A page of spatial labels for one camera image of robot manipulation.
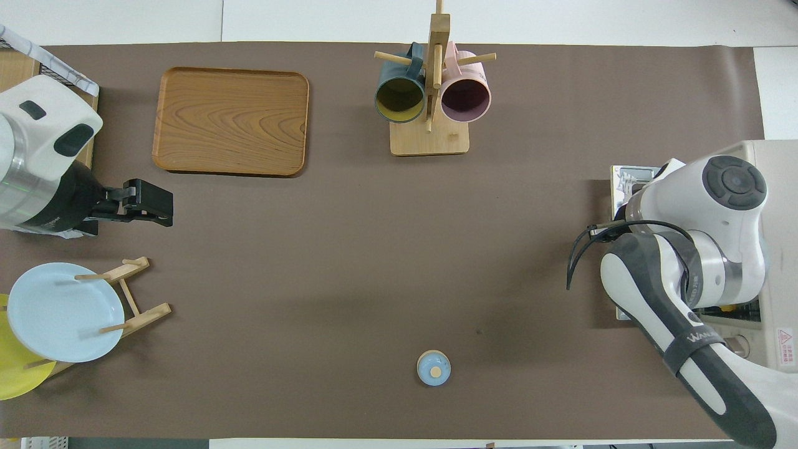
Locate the light blue plate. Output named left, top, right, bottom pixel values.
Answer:
left=7, top=263, right=125, bottom=363

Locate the pink mug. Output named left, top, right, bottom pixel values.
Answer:
left=440, top=41, right=493, bottom=123

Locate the wooden shelf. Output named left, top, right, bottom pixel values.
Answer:
left=0, top=50, right=99, bottom=170

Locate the wooden plate rack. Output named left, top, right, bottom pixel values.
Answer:
left=24, top=256, right=172, bottom=378

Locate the black wire basket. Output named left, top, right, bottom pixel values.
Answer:
left=0, top=37, right=88, bottom=88

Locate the wooden mug rack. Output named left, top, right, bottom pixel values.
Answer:
left=374, top=0, right=498, bottom=157

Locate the brown table mat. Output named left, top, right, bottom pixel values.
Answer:
left=0, top=42, right=792, bottom=439

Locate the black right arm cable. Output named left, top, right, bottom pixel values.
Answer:
left=566, top=220, right=696, bottom=291

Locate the glass oven door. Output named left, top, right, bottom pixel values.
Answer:
left=610, top=165, right=663, bottom=322

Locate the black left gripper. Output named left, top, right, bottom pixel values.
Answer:
left=28, top=161, right=174, bottom=236

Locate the beige toaster oven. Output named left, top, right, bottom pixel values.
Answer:
left=692, top=140, right=798, bottom=375

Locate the brown wooden tray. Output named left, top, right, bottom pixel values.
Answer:
left=152, top=67, right=310, bottom=177

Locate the dark blue mug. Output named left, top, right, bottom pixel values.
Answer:
left=374, top=42, right=426, bottom=124

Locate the small blue lidded jar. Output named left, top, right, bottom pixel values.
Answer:
left=416, top=350, right=451, bottom=387

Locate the white cloth strip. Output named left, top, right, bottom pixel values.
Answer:
left=12, top=226, right=83, bottom=239

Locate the yellow plate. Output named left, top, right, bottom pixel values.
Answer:
left=0, top=293, right=57, bottom=401

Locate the white checkered cloth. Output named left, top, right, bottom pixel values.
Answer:
left=0, top=25, right=99, bottom=97

